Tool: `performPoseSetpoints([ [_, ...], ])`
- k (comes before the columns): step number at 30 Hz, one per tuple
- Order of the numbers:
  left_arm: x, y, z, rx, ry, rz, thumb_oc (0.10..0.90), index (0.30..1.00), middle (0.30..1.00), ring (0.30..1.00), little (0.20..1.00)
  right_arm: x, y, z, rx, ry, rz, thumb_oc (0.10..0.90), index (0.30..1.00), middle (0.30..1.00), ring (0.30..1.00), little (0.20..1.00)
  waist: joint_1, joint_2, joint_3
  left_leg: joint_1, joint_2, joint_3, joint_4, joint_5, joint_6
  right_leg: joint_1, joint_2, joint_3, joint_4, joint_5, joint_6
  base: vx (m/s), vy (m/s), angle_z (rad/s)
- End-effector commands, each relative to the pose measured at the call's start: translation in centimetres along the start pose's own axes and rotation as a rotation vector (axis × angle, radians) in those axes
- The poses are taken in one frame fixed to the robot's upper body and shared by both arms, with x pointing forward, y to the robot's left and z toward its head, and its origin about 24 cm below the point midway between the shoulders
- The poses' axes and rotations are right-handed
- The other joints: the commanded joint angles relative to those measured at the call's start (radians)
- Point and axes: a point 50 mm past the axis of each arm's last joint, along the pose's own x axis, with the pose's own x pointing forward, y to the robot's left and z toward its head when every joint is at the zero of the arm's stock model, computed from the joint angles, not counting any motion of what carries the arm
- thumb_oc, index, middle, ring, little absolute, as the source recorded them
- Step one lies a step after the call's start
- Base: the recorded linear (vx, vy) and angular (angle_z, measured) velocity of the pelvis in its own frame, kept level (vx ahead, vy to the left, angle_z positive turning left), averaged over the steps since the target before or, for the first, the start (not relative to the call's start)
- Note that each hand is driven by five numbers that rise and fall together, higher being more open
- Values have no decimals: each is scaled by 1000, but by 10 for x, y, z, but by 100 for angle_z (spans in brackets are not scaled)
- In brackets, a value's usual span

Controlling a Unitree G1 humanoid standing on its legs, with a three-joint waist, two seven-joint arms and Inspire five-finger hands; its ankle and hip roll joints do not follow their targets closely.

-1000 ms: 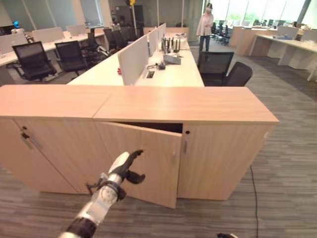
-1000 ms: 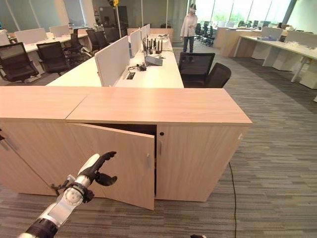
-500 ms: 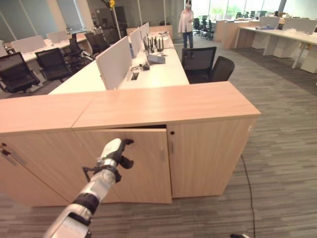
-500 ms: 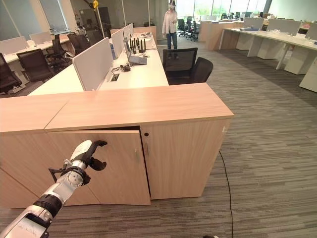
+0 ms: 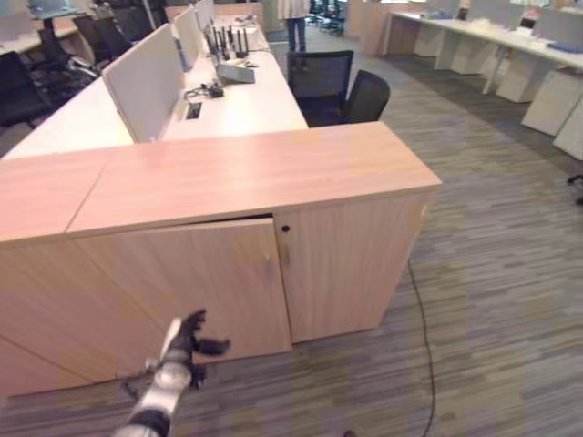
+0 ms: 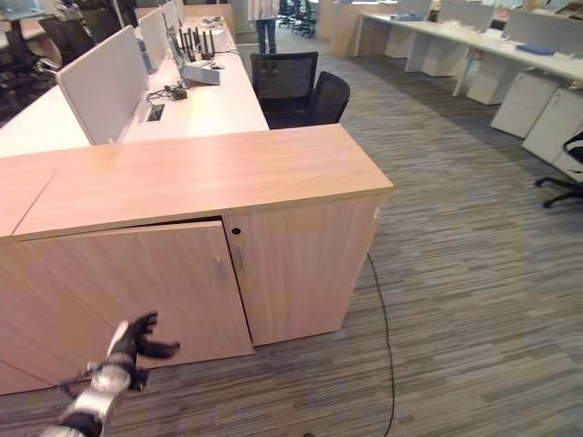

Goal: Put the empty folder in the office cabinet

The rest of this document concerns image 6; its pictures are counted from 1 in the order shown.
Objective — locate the black antenna router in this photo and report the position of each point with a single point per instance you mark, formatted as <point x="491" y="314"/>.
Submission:
<point x="197" y="45"/>

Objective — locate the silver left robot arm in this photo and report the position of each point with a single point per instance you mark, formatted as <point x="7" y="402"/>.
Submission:
<point x="98" y="393"/>

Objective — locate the black swivel chair base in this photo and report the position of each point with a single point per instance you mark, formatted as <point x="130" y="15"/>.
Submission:
<point x="561" y="189"/>

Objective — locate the wooden office cabinet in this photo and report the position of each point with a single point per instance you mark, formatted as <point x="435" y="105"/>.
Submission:
<point x="191" y="218"/>

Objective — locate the white long office desk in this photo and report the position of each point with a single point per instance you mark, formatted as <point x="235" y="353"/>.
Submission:
<point x="469" y="41"/>
<point x="200" y="100"/>

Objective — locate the person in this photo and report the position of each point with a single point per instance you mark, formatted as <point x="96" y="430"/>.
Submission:
<point x="265" y="23"/>

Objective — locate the grey device box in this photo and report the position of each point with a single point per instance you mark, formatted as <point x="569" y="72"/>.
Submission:
<point x="200" y="73"/>

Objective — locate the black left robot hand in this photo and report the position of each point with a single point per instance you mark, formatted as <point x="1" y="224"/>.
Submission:
<point x="136" y="339"/>

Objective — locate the black mesh office chair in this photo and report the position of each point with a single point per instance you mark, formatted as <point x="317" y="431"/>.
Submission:
<point x="283" y="86"/>
<point x="330" y="99"/>

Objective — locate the white drawer pedestal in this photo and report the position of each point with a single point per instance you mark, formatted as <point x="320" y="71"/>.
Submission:
<point x="524" y="104"/>
<point x="553" y="127"/>

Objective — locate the wooden cabinet door with lock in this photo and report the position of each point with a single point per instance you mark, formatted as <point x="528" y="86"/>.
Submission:
<point x="296" y="268"/>

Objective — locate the white desk partition panel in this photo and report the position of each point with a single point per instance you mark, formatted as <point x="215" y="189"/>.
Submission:
<point x="154" y="38"/>
<point x="104" y="86"/>

